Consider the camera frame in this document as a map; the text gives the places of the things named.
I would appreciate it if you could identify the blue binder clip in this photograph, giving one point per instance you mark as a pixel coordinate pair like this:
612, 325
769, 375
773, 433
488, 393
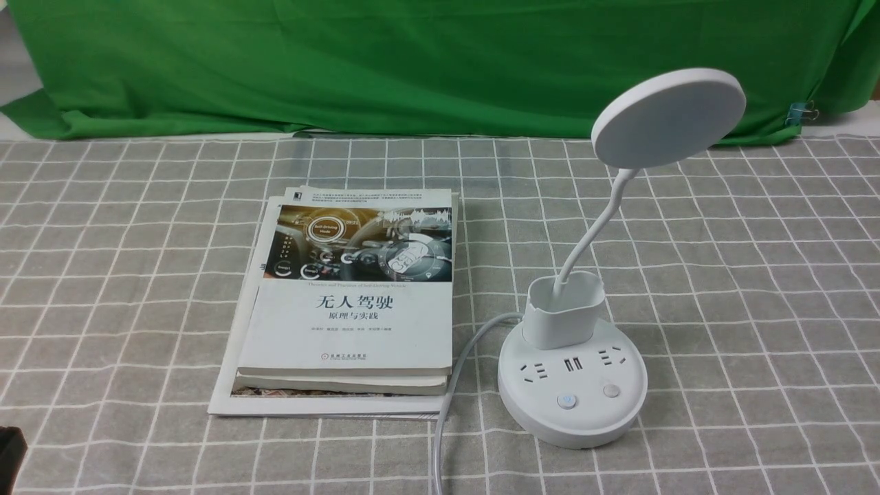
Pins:
801, 113

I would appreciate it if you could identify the white self-driving textbook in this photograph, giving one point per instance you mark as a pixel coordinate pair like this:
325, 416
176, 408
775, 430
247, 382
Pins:
354, 281

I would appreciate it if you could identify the middle book under textbook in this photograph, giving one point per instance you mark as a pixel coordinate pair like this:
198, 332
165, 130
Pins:
299, 384

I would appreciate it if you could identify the green backdrop cloth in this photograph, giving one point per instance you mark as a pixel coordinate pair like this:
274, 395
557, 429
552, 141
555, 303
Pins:
125, 69

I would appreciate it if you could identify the grey checkered tablecloth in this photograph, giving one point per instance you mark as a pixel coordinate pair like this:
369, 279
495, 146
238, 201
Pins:
748, 279

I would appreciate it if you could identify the large bottom book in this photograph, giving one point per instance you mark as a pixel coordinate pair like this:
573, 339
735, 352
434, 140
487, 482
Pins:
223, 403

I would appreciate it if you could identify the white desk lamp socket base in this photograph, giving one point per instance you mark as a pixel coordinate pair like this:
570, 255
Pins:
565, 375

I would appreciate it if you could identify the black object at corner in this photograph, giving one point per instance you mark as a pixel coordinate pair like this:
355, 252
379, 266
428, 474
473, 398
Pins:
13, 451

